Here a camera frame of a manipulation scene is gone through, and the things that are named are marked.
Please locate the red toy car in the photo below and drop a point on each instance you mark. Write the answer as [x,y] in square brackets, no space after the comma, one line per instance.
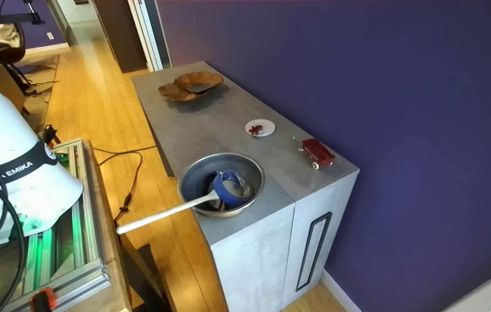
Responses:
[317,154]

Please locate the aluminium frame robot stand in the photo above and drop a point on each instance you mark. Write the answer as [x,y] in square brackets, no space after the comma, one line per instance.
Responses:
[66,265]

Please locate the grey frying pan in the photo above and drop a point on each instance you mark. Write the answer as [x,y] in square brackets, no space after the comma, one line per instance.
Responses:
[194,188]

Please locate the small white plate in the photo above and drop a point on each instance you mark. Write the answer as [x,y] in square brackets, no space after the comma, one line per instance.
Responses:
[260,129]

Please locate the wooden leaf-shaped tray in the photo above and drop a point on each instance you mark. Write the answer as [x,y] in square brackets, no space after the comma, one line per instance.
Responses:
[189,86]

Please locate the white door frame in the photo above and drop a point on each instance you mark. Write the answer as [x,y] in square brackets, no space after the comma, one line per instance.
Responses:
[149,32]

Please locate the grey cabinet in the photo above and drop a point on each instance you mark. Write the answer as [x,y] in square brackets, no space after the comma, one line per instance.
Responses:
[272,252]

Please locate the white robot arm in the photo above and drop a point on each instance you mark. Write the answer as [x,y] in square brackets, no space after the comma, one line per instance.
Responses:
[36,185]

